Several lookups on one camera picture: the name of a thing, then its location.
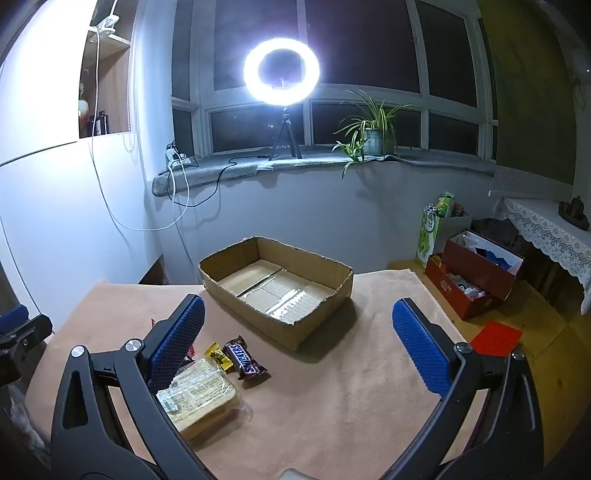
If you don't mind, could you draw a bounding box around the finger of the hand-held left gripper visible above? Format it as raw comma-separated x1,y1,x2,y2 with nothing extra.
0,304,30,331
0,314,54,384

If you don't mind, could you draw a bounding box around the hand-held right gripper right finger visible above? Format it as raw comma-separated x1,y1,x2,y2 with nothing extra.
383,298,544,480

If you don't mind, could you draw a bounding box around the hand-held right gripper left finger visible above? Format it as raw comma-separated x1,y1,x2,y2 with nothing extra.
50,294,218,480

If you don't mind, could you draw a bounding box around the yellow candy packet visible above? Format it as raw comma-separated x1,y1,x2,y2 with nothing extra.
204,342,234,372

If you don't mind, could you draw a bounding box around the sliced bread packet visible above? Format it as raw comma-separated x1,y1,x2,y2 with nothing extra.
156,357,242,439

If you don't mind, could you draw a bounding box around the brown chocolate bar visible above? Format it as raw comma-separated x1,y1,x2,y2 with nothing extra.
223,335,270,381

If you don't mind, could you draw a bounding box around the red floor mat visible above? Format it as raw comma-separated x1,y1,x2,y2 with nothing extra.
470,322,523,357

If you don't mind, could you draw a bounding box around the beige table blanket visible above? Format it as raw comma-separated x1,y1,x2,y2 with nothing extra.
25,270,490,480

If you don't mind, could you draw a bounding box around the red cardboard box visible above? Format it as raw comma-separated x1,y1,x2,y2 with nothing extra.
425,229,526,320

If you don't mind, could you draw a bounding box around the green gift bag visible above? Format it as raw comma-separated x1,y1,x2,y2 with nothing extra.
417,193,472,268

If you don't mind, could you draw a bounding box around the grey windowsill cloth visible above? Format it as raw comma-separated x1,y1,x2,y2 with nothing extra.
152,150,497,199

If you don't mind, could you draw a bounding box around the white lace tablecloth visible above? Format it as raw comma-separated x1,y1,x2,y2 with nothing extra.
501,198,591,315

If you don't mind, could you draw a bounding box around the dark ornament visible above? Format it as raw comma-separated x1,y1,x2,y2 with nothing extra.
558,198,588,223

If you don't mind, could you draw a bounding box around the red figurine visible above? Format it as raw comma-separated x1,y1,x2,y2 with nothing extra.
78,83,90,138

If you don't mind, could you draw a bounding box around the potted spider plant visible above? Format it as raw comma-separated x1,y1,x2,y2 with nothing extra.
332,89,413,180

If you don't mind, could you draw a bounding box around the white framed window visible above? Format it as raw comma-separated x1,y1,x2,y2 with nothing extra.
172,0,500,163

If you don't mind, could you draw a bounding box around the white clip lamp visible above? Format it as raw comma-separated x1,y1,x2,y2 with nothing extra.
90,0,123,44

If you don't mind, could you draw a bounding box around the white cable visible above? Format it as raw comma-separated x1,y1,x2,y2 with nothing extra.
89,28,191,232

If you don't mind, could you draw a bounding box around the black cable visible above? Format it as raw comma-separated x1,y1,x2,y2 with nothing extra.
167,154,273,208

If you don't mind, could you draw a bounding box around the wooden wall shelf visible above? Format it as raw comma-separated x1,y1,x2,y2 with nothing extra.
78,0,139,139

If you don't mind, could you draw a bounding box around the white ring light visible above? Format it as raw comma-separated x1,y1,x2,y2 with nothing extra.
243,38,321,104

